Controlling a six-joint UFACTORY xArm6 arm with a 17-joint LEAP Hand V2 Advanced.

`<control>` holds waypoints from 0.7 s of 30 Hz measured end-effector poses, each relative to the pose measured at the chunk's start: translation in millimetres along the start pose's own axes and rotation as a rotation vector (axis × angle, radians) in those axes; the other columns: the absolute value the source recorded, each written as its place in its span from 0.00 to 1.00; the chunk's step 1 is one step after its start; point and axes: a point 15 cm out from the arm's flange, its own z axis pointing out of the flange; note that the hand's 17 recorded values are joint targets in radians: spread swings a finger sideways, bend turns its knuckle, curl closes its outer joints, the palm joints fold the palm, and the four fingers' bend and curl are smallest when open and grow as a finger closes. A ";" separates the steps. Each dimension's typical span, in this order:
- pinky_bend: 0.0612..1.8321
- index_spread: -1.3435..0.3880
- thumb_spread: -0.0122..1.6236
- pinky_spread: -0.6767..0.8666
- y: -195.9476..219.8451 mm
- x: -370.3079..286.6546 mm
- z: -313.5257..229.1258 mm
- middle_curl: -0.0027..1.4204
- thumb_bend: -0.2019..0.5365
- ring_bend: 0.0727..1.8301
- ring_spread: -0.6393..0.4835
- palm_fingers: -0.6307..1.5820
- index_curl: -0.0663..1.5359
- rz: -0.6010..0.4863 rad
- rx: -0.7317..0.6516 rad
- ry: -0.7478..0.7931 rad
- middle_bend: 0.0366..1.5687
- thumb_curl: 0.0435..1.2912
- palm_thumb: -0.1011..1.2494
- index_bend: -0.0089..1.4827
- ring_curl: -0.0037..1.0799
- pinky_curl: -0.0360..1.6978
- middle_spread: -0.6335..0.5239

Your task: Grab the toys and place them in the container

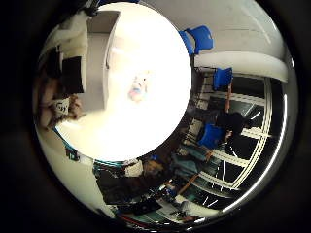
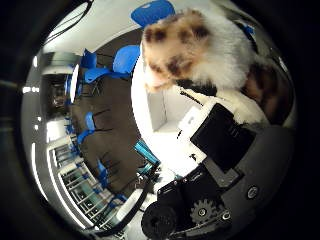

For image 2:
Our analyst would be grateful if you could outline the blue aluminium rail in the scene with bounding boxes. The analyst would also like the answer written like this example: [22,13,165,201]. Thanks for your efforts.
[133,139,162,176]

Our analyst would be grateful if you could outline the white window frame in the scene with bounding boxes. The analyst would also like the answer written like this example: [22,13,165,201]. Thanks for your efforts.
[46,136,118,231]

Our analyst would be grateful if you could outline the leopard plush toy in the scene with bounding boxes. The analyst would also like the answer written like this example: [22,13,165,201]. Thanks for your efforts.
[141,7,295,127]

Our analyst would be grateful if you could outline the blue chair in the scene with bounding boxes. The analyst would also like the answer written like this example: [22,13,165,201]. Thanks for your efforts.
[80,49,98,70]
[111,44,142,79]
[130,0,176,29]

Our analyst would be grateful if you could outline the grey open box container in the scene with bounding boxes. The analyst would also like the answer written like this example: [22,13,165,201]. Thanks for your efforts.
[130,49,214,183]

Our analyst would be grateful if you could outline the thick black cable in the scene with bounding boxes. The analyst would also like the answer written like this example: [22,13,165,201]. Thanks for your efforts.
[94,181,153,238]

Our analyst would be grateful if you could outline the thin black cable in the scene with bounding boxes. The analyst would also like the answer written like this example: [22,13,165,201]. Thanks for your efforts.
[43,0,96,46]

